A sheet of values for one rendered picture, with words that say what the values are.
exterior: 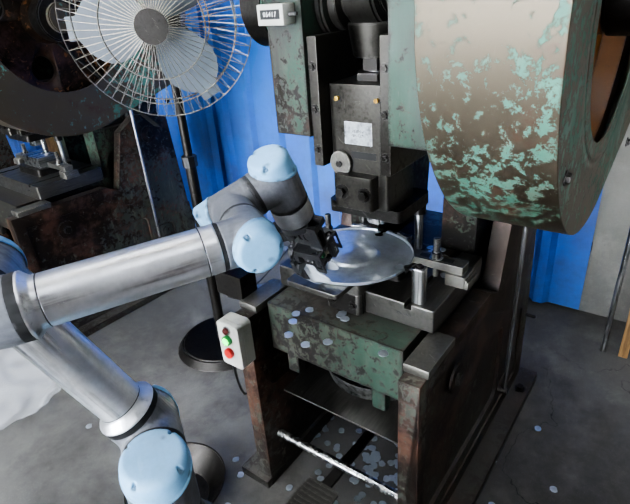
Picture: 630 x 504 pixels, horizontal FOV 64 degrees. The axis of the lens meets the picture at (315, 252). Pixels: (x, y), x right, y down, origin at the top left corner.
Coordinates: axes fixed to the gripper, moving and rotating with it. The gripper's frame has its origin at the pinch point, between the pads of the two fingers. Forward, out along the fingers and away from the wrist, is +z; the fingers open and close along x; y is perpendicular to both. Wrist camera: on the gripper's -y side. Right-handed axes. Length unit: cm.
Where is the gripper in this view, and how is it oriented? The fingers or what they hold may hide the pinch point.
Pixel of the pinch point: (317, 277)
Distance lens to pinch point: 111.7
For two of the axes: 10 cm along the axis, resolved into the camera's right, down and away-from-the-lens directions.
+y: 8.3, 2.1, -5.2
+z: 3.0, 6.3, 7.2
